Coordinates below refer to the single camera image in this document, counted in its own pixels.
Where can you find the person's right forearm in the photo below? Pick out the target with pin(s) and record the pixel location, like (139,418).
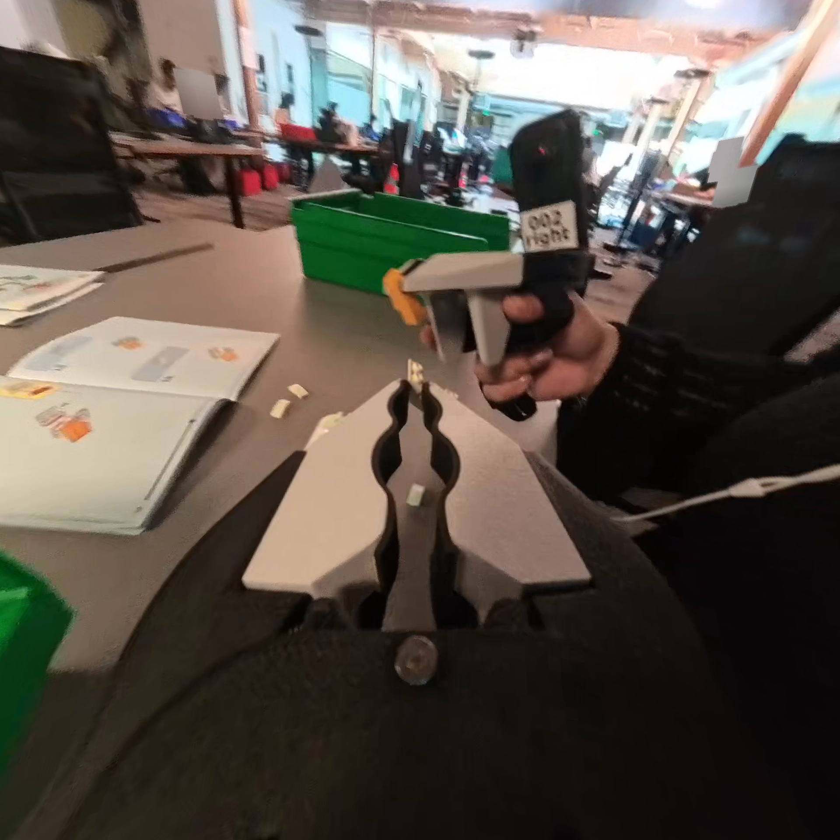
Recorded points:
(676,407)

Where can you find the person's black sweater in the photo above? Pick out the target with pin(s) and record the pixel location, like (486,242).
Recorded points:
(761,604)

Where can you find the red boxes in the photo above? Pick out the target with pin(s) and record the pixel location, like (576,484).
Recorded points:
(262,178)

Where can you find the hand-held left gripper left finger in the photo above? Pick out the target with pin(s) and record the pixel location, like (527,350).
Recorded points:
(321,512)

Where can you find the open instruction booklet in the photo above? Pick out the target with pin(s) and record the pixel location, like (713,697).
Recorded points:
(111,420)

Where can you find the orange lego piece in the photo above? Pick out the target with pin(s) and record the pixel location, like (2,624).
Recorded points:
(400,295)

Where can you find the closed instruction booklet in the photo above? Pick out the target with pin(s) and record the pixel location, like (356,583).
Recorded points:
(39,292)

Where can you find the person's right hand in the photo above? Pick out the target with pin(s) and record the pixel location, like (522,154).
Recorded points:
(584,361)

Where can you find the black office chair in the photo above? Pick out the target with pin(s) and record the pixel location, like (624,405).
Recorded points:
(59,144)
(774,262)

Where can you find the small white lego piece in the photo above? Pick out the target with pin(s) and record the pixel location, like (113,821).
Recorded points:
(328,426)
(280,408)
(298,390)
(417,495)

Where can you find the background wooden table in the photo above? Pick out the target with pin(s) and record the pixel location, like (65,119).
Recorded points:
(190,149)

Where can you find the green plastic bin with divider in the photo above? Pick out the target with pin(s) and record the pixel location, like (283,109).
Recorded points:
(23,649)

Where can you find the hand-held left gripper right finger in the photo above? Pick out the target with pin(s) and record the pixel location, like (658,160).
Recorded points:
(505,518)

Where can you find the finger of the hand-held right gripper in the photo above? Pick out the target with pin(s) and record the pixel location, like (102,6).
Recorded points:
(491,328)
(472,272)

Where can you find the cream lego brick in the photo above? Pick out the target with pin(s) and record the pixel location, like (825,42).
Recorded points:
(415,377)

